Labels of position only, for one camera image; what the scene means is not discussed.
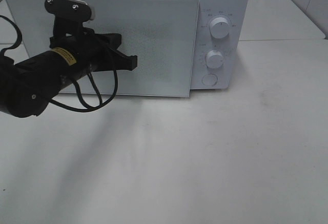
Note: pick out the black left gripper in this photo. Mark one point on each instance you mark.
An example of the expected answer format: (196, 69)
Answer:
(77, 50)

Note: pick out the white dial knob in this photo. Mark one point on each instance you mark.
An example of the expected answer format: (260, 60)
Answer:
(220, 27)
(214, 59)

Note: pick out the round white door button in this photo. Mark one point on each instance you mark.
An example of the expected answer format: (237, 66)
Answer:
(209, 80)

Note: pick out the white microwave door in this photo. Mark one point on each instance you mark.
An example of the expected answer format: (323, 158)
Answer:
(161, 33)

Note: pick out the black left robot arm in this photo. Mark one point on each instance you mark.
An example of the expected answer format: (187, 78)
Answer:
(52, 76)

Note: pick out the white microwave oven body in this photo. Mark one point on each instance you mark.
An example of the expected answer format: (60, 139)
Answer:
(234, 10)

